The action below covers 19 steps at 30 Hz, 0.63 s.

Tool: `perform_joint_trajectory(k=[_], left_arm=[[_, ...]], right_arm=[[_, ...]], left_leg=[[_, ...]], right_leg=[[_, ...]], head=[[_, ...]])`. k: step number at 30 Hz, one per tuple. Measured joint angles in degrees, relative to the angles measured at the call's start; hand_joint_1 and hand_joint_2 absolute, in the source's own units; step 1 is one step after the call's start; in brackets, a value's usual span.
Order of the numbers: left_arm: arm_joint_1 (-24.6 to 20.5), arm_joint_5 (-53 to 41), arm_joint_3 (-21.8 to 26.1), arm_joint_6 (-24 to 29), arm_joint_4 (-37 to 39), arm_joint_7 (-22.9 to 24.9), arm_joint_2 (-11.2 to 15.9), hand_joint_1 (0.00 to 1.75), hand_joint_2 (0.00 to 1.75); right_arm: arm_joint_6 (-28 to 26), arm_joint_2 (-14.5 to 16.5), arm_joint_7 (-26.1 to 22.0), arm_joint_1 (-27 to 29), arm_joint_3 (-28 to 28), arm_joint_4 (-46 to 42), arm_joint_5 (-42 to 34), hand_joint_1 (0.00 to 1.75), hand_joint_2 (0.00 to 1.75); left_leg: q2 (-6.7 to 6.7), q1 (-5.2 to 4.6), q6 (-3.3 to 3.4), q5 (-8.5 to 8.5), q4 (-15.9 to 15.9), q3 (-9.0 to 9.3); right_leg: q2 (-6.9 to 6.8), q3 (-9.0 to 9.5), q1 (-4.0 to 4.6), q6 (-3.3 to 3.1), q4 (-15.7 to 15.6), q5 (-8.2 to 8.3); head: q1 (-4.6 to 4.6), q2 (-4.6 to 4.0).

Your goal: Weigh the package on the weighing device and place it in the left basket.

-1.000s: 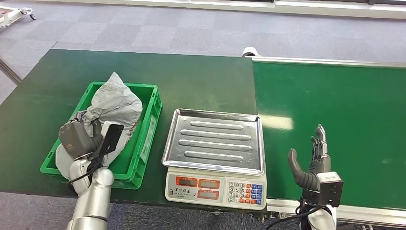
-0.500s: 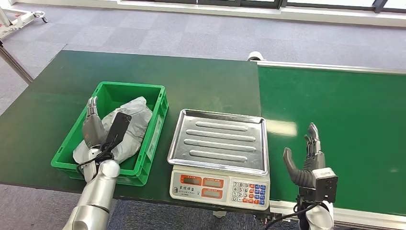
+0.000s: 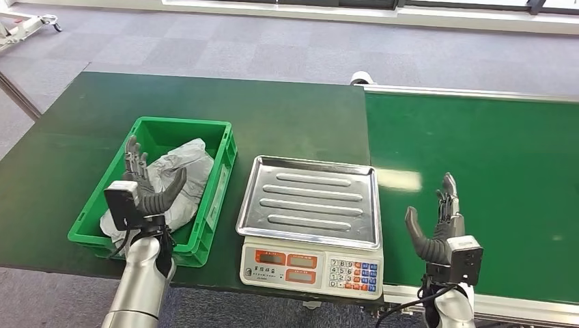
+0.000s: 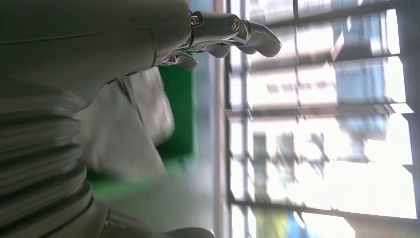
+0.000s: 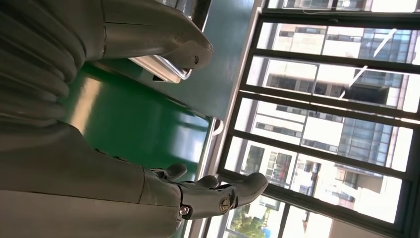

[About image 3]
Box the white wheeled cart frame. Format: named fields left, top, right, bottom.
left=0, top=12, right=63, bottom=51

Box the white conveyor end roller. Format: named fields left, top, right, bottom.
left=350, top=70, right=376, bottom=86

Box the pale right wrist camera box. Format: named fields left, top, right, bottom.
left=447, top=235, right=484, bottom=287

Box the green plastic crate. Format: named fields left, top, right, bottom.
left=68, top=116, right=238, bottom=268

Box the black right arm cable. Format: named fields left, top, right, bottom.
left=375, top=284, right=459, bottom=328

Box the grey plastic mailer package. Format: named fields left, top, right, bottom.
left=99, top=137, right=215, bottom=257

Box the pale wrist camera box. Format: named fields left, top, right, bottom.
left=103, top=180, right=140, bottom=232
left=447, top=235, right=484, bottom=287

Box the grey metal bar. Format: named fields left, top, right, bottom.
left=0, top=72, right=42, bottom=120

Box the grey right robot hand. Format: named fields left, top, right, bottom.
left=404, top=172, right=466, bottom=266

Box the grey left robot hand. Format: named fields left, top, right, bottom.
left=123, top=135, right=188, bottom=217

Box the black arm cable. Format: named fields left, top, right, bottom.
left=375, top=284, right=459, bottom=328
left=107, top=228, right=133, bottom=260

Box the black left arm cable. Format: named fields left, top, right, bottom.
left=107, top=228, right=133, bottom=260

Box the green conveyor belt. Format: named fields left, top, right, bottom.
left=363, top=83, right=579, bottom=325

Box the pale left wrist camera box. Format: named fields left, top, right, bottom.
left=103, top=180, right=140, bottom=232

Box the white electronic weighing scale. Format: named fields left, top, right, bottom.
left=236, top=155, right=384, bottom=301

